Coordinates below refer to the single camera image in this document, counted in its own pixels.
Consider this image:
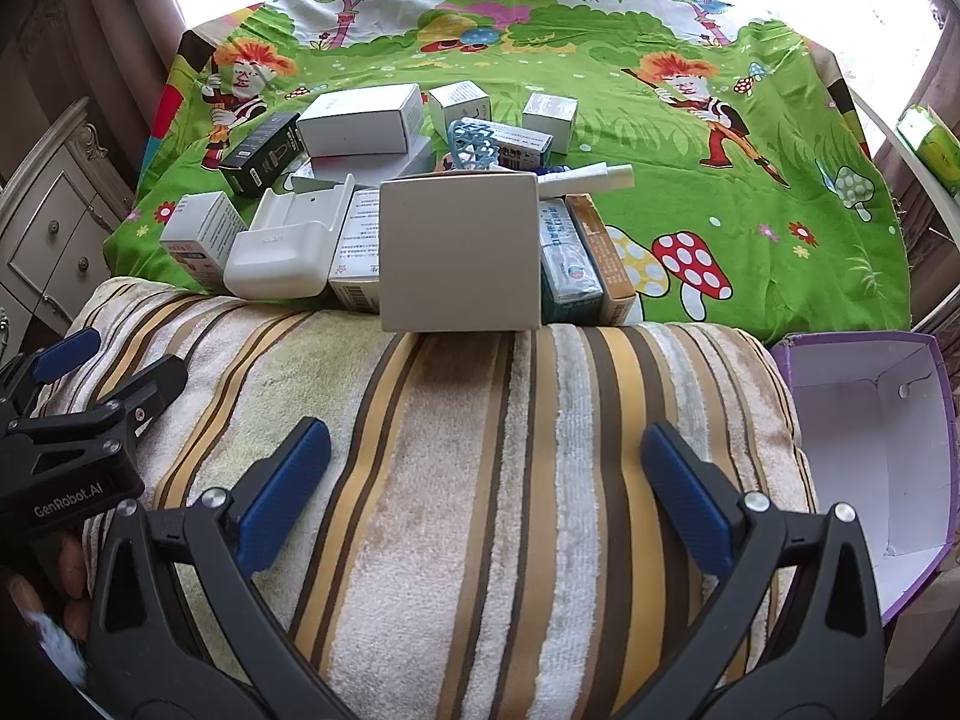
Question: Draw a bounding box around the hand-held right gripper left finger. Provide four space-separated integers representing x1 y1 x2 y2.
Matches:
81 416 361 720

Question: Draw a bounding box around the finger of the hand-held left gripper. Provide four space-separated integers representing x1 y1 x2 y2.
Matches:
0 328 102 421
34 356 188 437

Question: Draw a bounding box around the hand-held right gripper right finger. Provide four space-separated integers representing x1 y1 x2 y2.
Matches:
622 422 893 720

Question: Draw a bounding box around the purple cardboard box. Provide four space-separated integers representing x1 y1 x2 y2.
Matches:
769 330 960 627

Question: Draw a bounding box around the teal box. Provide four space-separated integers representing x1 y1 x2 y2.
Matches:
538 197 605 325

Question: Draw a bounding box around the white box with black text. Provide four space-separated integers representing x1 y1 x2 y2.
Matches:
328 187 385 314

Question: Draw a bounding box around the beige brown box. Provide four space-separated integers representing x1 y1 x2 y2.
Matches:
565 193 638 327

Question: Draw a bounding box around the large white square box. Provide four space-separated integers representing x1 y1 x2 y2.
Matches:
379 171 542 335

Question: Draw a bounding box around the long white box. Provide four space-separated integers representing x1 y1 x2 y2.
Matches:
536 162 635 197

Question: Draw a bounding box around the white box with blue print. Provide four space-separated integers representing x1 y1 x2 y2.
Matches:
491 126 556 173

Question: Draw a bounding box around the blue plastic mesh piece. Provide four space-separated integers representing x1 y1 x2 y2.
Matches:
448 120 500 172

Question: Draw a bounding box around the white cube box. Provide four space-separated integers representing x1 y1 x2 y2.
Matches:
522 93 580 152

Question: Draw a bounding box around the small white box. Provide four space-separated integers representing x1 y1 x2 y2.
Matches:
427 80 493 134

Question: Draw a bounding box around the person's left hand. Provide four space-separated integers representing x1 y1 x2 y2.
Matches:
7 531 95 642

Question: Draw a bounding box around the carved cream nightstand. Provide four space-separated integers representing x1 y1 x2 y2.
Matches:
0 97 125 350

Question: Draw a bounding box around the striped towel blanket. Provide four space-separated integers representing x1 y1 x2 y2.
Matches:
45 277 818 720

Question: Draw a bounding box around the green cartoon printed bedsheet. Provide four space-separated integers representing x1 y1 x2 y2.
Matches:
101 0 912 346

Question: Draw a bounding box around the white curved desk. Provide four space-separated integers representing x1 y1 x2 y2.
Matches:
846 82 960 222

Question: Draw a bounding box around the green tissue pack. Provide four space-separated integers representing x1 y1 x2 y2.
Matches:
896 103 960 194

